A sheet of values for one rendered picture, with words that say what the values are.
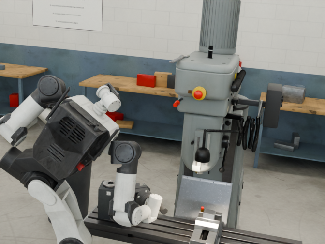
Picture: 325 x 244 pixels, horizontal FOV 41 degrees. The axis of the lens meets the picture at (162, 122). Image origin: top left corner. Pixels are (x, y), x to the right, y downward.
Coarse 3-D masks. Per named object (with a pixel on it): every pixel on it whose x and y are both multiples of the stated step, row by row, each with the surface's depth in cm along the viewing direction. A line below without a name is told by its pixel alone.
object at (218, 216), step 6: (204, 210) 239; (198, 216) 238; (216, 216) 235; (222, 222) 246; (222, 228) 241; (192, 234) 222; (198, 234) 223; (204, 234) 225; (210, 234) 223; (216, 234) 224; (192, 240) 217; (198, 240) 217; (204, 240) 218; (210, 240) 218; (216, 240) 227
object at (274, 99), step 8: (272, 88) 230; (280, 88) 232; (272, 96) 227; (280, 96) 226; (272, 104) 228; (280, 104) 228; (264, 112) 231; (272, 112) 230; (264, 120) 232; (272, 120) 231
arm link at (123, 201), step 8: (120, 176) 184; (128, 176) 183; (120, 184) 183; (128, 184) 183; (120, 192) 183; (128, 192) 183; (112, 200) 186; (120, 200) 183; (128, 200) 184; (112, 208) 186; (120, 208) 183; (128, 208) 183; (136, 208) 186; (128, 216) 183; (136, 216) 186; (136, 224) 187
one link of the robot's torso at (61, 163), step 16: (64, 96) 179; (80, 96) 191; (64, 112) 170; (80, 112) 177; (96, 112) 187; (48, 128) 173; (64, 128) 172; (80, 128) 170; (96, 128) 172; (112, 128) 186; (48, 144) 176; (64, 144) 173; (80, 144) 171; (96, 144) 182; (48, 160) 180; (64, 160) 177; (80, 160) 176; (64, 176) 180
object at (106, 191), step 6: (108, 180) 248; (114, 180) 249; (102, 186) 243; (108, 186) 241; (114, 186) 241; (102, 192) 240; (108, 192) 240; (102, 198) 241; (108, 198) 241; (102, 204) 242; (108, 204) 242; (138, 204) 252; (102, 210) 244; (108, 210) 243; (102, 216) 245; (108, 216) 244
